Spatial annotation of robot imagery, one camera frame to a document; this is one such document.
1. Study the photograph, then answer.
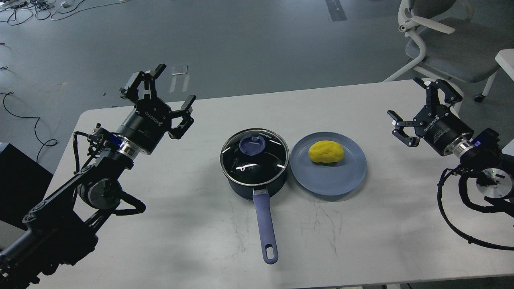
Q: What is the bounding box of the glass pot lid blue knob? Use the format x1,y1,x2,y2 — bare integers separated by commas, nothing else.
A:
220,128,290,186

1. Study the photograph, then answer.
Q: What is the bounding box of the white grey office chair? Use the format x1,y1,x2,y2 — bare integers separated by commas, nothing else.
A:
387,0,513,102

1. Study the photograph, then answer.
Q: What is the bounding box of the black box at left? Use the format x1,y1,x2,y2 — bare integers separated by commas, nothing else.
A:
0,142,53,230

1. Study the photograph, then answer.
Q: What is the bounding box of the yellow potato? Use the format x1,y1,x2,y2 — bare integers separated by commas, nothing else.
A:
308,140,345,163

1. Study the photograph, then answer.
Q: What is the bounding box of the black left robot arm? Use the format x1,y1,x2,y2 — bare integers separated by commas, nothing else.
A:
1,64,196,289

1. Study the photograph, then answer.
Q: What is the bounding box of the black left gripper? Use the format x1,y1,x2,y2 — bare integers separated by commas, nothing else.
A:
116,63,197,155

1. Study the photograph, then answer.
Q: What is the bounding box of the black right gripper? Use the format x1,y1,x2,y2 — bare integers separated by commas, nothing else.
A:
387,77,473,156

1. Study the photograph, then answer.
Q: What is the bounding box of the dark blue saucepan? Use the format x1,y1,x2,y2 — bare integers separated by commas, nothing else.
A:
220,128,290,265

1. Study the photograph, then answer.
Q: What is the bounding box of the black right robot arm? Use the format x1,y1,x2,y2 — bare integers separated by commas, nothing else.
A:
388,77,514,251

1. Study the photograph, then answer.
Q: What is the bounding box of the black floor cable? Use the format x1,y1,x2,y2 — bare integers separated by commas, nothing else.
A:
0,92,58,163

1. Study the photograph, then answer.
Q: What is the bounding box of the blue plate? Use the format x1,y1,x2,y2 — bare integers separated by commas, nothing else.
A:
290,132,367,197

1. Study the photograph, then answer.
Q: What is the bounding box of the cable bundle on floor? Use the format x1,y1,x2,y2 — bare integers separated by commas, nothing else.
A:
0,0,129,26

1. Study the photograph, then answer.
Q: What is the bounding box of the white table corner right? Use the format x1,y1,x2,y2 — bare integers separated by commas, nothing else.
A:
495,48,514,81

